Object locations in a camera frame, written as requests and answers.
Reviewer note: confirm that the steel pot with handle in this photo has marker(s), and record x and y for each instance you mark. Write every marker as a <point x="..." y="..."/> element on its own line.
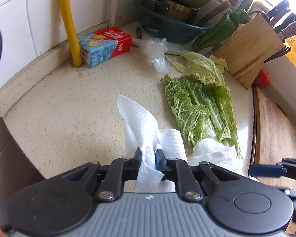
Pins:
<point x="174" y="10"/>

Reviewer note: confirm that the wooden cutting board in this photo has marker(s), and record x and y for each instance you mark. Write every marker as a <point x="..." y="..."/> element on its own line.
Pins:
<point x="274" y="133"/>

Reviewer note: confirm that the wooden knife block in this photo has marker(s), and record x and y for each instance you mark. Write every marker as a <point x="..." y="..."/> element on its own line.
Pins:
<point x="247" y="49"/>

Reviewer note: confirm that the teal plastic basin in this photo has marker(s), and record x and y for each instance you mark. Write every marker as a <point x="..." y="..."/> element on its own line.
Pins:
<point x="160" y="26"/>

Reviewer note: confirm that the green pepper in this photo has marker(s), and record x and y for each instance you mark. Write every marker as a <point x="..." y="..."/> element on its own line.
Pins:
<point x="224" y="29"/>

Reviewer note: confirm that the pale cabbage leaf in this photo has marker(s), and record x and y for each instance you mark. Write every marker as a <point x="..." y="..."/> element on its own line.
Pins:
<point x="197" y="67"/>

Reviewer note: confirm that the red tomato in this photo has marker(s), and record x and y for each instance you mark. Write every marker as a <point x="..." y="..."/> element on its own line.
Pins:
<point x="262" y="80"/>

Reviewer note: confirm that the black knife handles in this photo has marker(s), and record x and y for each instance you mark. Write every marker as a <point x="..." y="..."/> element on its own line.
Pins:
<point x="282" y="20"/>

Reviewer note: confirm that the red blue tea carton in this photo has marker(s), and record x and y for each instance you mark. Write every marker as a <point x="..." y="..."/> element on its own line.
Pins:
<point x="98" y="47"/>

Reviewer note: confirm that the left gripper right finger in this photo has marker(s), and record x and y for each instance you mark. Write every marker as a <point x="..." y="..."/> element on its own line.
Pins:
<point x="160" y="161"/>

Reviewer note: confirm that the brown wooden utensil handle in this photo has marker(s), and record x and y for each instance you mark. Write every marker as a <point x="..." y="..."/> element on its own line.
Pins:
<point x="223" y="6"/>

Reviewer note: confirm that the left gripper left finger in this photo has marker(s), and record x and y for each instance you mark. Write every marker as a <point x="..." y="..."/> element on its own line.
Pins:
<point x="136" y="162"/>

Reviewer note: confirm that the green napa cabbage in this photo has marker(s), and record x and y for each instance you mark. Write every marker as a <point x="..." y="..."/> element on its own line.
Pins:
<point x="202" y="111"/>

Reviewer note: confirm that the white paper towel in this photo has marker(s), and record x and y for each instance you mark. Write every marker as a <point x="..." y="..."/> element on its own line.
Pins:
<point x="141" y="130"/>
<point x="209" y="150"/>

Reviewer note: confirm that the clear plastic bag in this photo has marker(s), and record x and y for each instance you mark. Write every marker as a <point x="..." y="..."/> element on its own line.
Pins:
<point x="154" y="53"/>

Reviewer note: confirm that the wooden clothespin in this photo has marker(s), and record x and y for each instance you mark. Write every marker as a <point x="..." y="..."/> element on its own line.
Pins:
<point x="139" y="34"/>

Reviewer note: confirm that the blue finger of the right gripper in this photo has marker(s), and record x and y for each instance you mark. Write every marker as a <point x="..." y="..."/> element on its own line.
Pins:
<point x="269" y="171"/>

